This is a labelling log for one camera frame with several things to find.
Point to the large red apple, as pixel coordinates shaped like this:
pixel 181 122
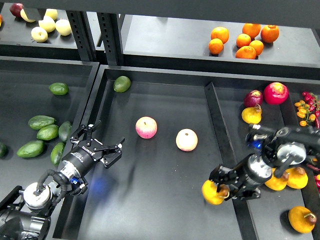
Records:
pixel 275 93

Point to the black centre tray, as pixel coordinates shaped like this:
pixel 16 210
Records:
pixel 154 191

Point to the orange front of group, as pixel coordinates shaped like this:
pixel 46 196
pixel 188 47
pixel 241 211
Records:
pixel 246 52

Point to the green avocado at tray corner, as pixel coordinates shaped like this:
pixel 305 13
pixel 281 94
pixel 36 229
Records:
pixel 121 84

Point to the dark green avocado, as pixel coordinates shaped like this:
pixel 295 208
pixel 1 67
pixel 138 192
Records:
pixel 57 153

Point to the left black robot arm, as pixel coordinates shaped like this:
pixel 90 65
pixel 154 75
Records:
pixel 25 213

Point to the black shelf upright post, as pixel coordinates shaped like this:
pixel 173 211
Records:
pixel 110 29

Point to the pale yellow pear centre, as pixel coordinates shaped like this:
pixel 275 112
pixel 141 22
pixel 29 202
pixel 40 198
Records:
pixel 47 23

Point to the small orange right centre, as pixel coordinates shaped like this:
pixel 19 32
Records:
pixel 258 46

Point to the black tray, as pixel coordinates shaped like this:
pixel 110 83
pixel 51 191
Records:
pixel 154 191
pixel 24 93

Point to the pink red apple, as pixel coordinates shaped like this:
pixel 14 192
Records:
pixel 146 127

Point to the orange lower left of group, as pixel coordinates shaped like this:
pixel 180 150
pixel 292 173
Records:
pixel 215 46

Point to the orange top left of group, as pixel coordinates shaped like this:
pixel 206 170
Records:
pixel 221 33

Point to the pale yellow pear front left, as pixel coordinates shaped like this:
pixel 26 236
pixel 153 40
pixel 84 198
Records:
pixel 39 34

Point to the dark red apple on shelf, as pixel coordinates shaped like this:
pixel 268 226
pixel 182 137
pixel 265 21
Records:
pixel 16 9

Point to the yellow pink apple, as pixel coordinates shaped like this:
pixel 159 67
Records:
pixel 186 140

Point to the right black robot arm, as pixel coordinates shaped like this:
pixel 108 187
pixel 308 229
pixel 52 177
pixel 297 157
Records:
pixel 278 149

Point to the black left tray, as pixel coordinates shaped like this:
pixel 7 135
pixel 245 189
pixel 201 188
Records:
pixel 24 93

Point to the dark avocado at left edge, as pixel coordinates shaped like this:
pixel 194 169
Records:
pixel 3 149

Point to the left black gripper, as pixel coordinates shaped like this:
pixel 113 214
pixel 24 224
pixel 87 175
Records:
pixel 81 159

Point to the orange of group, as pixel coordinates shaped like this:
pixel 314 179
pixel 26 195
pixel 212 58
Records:
pixel 246 52
pixel 221 33
pixel 215 46

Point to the yellow pear with brown tip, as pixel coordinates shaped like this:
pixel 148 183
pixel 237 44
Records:
pixel 297 178

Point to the green avocado lower cluster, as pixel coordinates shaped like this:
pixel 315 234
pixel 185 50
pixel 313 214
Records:
pixel 31 149

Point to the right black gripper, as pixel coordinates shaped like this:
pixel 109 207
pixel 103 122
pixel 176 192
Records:
pixel 244 179

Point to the pale yellow pear behind tag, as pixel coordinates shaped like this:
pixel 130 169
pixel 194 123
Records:
pixel 25 17

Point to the green avocado upper left tray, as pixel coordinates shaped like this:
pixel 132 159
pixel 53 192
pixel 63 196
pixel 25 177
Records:
pixel 59 88

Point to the cherry tomato vine bunch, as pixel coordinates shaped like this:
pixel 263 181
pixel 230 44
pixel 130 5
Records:
pixel 308 110

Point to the small orange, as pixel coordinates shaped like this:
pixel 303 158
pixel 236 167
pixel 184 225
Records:
pixel 243 40
pixel 258 46

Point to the black tray divider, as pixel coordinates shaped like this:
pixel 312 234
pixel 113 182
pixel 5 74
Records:
pixel 242 212

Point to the pale yellow pear right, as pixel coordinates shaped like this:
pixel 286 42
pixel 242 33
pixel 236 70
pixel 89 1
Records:
pixel 63 27

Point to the orange top right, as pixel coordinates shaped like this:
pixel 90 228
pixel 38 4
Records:
pixel 270 33

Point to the pale yellow pear back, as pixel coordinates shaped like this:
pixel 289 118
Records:
pixel 52 13

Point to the dark avocado at tray wall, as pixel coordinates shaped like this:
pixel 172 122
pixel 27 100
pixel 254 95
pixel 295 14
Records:
pixel 64 131

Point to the green avocado middle of cluster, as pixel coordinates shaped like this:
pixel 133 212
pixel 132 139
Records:
pixel 48 133

